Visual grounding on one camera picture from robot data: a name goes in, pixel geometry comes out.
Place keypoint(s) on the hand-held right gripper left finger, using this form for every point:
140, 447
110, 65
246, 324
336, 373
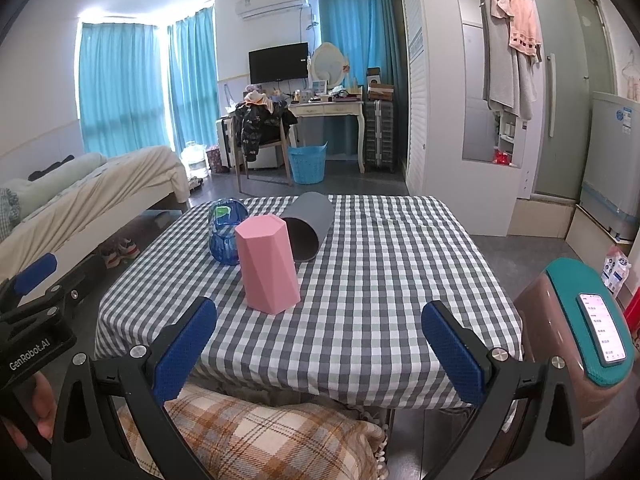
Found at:
185, 350

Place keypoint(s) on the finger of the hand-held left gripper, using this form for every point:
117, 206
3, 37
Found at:
75, 285
35, 267

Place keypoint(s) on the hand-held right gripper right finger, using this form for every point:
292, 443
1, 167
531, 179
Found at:
452, 355

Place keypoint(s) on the blue glass cup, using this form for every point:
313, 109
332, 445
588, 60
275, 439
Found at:
222, 250

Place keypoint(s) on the pink faceted cup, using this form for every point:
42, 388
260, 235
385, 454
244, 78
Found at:
267, 270

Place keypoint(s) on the grey cup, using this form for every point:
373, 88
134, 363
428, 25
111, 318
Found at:
312, 215

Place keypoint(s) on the person's left hand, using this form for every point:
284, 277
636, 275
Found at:
46, 405

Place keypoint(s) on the sneaker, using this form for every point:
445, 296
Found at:
112, 257
129, 249

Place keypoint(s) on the checked pillow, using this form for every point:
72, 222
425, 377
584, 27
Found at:
7, 212

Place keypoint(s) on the bed with beige blanket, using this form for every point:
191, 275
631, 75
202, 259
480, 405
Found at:
110, 195

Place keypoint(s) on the pale green long pillow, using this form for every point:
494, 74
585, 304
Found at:
60, 174

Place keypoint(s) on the grey checked tablecloth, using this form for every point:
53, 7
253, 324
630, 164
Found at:
375, 285

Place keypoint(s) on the brown plaid cushion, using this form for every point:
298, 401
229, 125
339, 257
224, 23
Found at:
260, 435

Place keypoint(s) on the brown stool with teal top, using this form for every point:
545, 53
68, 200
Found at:
560, 310

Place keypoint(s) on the smartphone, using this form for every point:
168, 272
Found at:
602, 330

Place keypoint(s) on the clear water jug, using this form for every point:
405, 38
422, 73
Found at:
195, 159

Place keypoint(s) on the white printed packet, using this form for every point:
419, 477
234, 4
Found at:
616, 272

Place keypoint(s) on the wooden chair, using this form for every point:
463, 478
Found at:
240, 170

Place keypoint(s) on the teal curtain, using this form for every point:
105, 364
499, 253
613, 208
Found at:
192, 80
350, 15
120, 90

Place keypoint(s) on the white suitcase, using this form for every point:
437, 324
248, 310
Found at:
225, 142

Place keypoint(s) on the blue plastic basket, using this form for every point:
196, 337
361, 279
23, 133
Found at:
306, 165

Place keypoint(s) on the silver suitcase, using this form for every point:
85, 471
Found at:
380, 135

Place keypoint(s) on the black jacket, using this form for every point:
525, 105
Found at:
257, 125

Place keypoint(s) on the frosted glass sliding door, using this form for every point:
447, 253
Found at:
570, 110

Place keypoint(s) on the brown cardboard box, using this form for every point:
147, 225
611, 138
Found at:
381, 92

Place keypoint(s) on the white dressing desk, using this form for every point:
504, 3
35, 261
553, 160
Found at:
325, 108

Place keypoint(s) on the grey hanging towel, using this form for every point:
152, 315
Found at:
500, 70

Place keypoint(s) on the black television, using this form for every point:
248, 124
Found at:
278, 61

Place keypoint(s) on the oval vanity mirror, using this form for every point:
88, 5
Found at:
327, 65

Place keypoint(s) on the pink hanging cloth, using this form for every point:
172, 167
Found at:
522, 25

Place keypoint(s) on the white air conditioner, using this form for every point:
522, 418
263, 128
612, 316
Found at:
272, 4

